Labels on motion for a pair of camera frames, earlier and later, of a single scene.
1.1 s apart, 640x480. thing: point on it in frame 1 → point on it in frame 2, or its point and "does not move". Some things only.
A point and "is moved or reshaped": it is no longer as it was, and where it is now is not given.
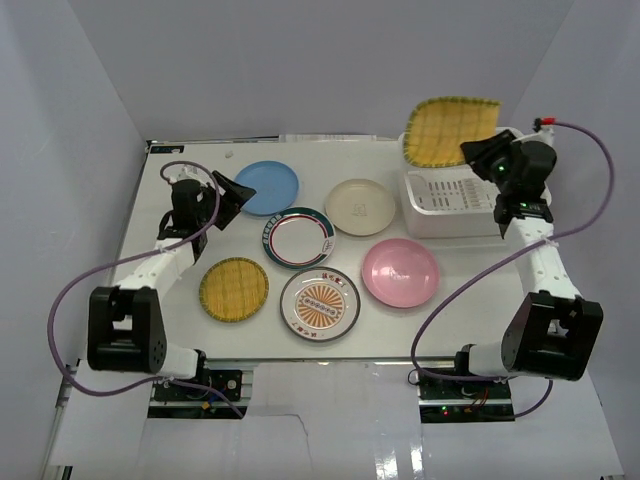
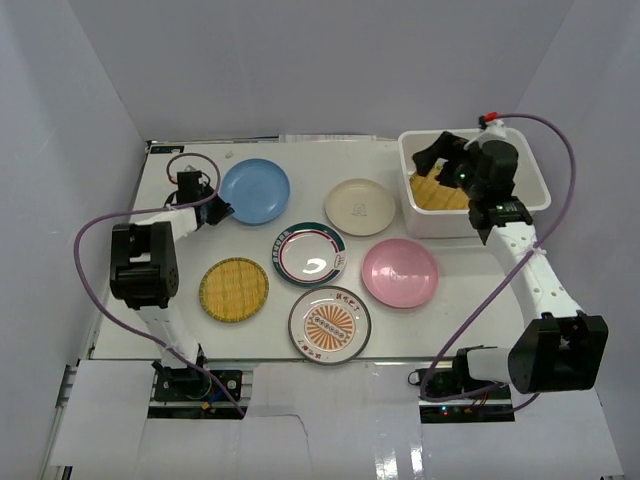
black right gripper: (478, 153) → (445, 147)
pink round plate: (401, 273) does not move
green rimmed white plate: (298, 238) is moved or reshaped
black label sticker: (166, 149) does not move
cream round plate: (360, 207) does not move
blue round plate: (275, 184) is moved or reshaped
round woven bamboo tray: (234, 289) does not move
